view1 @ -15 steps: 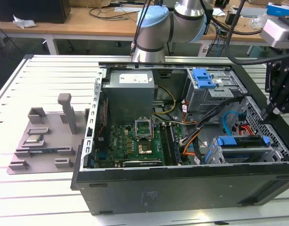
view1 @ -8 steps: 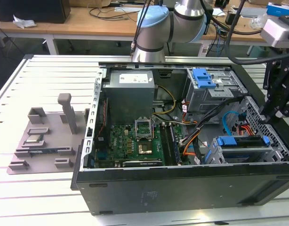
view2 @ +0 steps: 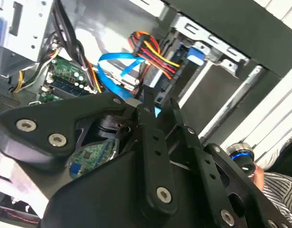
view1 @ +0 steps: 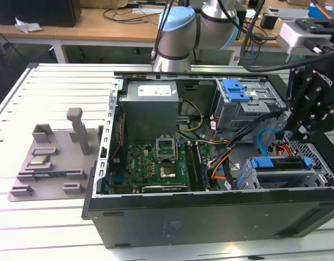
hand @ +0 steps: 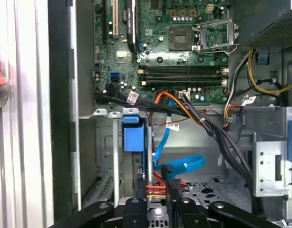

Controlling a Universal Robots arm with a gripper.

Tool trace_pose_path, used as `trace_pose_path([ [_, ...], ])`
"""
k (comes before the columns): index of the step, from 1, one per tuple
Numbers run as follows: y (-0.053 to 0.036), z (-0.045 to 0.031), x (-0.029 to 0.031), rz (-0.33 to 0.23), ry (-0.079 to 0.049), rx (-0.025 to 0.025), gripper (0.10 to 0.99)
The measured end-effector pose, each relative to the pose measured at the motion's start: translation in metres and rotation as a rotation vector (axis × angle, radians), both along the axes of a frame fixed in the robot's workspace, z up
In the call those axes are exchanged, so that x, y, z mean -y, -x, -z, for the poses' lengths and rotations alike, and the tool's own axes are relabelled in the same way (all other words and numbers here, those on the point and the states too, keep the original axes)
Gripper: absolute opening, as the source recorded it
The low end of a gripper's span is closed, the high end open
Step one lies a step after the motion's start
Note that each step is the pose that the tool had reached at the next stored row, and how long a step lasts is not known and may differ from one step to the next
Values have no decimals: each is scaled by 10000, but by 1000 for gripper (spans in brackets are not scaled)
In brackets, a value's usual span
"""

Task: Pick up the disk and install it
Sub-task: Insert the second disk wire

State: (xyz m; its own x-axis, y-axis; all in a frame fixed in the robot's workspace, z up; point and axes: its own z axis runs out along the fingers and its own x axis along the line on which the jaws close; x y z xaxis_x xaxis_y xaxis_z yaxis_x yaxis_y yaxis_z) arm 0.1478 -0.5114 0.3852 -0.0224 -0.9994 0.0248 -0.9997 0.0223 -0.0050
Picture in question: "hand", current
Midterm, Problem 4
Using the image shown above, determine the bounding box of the black graphics card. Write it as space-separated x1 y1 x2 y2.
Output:
125 0 141 53

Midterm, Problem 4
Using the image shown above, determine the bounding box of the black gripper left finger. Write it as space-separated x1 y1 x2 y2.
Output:
54 185 148 228

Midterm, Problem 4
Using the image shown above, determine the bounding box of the metal socket cover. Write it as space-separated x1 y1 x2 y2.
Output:
197 18 235 51

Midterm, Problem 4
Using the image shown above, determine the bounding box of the red orange power wire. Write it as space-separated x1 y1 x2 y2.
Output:
145 170 187 203

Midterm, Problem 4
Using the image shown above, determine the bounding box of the wire locking lever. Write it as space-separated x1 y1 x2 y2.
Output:
197 43 240 55

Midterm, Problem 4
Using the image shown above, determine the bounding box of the black RAM slot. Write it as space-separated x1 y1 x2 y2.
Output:
138 65 229 75
139 75 229 87

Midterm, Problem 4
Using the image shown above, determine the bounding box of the yellow power wire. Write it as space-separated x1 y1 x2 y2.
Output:
247 48 292 96

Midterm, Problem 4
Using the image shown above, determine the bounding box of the orange wire bundle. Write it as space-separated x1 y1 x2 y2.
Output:
154 91 200 124

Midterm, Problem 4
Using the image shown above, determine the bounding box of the metal optical drive cage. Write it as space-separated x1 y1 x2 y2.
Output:
252 106 292 198

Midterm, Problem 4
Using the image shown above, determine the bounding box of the green motherboard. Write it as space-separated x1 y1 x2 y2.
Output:
93 0 230 105

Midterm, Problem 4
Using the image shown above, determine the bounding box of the metal disk bay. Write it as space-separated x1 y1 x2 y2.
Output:
78 107 162 211

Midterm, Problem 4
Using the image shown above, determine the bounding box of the CPU socket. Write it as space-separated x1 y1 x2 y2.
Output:
169 26 193 52

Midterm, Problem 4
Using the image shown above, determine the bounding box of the hard disk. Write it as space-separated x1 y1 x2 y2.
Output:
121 114 153 190

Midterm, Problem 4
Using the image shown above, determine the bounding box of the gray power supply unit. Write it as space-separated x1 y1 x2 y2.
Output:
231 0 292 48

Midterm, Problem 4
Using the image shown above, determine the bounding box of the blue plastic cable clip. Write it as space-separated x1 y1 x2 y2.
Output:
258 47 271 64

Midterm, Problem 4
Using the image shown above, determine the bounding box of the blue data wire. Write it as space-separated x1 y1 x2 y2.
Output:
151 98 206 179

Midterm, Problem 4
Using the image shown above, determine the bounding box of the tan expansion slot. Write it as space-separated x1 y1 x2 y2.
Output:
112 0 120 40

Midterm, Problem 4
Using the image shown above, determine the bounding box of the black cable bundle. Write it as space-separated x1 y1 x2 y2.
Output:
95 82 265 214

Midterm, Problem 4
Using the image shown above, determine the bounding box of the black PC case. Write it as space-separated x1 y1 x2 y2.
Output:
48 0 292 228

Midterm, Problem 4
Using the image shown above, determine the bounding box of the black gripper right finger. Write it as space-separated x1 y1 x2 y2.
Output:
165 179 275 228

